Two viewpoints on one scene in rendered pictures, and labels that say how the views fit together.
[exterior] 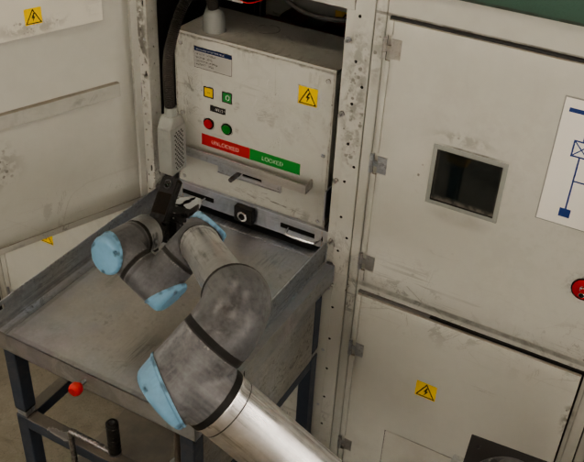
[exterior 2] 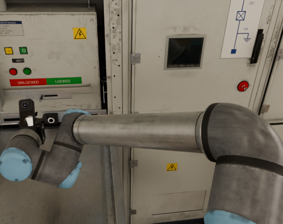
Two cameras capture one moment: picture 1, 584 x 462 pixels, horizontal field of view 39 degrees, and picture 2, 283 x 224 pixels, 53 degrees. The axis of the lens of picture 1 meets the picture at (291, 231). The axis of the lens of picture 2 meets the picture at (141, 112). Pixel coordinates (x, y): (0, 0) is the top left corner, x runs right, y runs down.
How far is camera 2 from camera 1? 1.10 m
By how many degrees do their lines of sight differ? 31
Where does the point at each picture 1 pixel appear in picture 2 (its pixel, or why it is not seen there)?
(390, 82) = (137, 6)
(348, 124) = (113, 40)
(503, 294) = (206, 103)
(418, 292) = not seen: hidden behind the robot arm
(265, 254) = not seen: hidden behind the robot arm
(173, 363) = (265, 208)
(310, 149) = (86, 66)
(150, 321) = (42, 201)
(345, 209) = (116, 91)
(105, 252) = (15, 164)
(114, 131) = not seen: outside the picture
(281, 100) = (62, 41)
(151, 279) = (60, 167)
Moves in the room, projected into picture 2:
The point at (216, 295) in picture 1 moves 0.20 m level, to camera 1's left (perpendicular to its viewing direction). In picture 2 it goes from (249, 128) to (152, 178)
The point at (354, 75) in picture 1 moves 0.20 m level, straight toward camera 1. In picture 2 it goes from (112, 9) to (138, 19)
